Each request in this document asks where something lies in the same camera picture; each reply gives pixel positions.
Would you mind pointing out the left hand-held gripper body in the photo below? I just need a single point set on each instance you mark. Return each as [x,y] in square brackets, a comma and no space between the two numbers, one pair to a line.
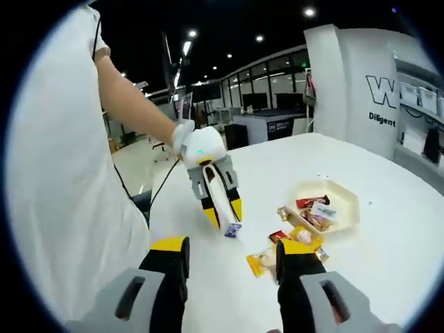
[204,145]

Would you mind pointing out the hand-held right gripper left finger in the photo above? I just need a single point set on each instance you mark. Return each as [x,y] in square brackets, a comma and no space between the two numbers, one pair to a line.
[166,277]

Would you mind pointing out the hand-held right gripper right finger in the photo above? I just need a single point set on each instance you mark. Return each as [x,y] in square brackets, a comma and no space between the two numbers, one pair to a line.
[298,277]

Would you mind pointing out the white food tongs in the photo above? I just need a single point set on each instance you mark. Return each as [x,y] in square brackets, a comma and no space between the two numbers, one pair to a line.
[220,201]

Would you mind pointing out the yellow pastry food packet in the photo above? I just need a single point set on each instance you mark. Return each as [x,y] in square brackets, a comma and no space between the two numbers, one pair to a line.
[260,263]
[305,237]

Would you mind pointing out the small red food packet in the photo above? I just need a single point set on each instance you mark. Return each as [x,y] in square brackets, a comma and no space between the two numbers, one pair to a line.
[279,236]

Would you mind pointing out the small purple food packet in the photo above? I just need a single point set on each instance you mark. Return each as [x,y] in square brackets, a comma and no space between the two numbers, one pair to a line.
[233,230]

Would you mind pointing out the clear grey food packet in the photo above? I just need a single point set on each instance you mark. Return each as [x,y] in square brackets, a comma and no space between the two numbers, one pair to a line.
[324,211]

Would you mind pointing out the dark red food bar packet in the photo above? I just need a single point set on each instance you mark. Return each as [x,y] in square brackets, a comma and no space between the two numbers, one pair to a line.
[307,202]

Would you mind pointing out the cream hexagonal container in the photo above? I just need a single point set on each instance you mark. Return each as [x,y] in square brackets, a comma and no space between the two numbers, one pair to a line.
[343,194]

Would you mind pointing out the black bin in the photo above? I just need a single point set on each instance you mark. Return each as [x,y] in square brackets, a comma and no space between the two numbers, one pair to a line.
[236,137]

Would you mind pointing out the grey reception counter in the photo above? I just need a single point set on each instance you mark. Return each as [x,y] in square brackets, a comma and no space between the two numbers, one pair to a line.
[249,121]

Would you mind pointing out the person's dark trousers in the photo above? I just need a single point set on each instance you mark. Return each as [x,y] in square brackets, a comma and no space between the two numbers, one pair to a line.
[144,208]

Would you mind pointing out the black monitor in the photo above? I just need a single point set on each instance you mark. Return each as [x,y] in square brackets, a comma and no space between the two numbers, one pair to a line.
[255,100]
[289,100]

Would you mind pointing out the tall black stand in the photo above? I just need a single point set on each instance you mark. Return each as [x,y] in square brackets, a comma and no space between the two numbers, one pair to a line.
[171,69]

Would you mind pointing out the white rack with red cloth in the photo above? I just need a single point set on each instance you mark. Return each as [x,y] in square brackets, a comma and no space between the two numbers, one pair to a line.
[309,86]

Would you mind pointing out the ceiling spot lights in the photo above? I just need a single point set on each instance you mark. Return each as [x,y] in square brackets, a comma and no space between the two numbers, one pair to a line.
[259,38]

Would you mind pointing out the person in white shirt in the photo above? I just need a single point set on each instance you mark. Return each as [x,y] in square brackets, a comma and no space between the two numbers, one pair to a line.
[62,173]

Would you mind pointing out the white logo column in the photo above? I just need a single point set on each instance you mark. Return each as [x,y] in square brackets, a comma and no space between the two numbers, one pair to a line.
[347,86]

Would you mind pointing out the black bag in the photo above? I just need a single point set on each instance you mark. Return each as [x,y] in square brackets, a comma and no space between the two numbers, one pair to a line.
[431,144]

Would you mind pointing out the grey metal shelf rack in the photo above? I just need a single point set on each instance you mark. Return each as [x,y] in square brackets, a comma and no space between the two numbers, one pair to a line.
[416,116]

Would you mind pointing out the row of white storage boxes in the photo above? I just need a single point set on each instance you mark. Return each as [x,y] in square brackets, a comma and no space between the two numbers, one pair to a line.
[428,98]

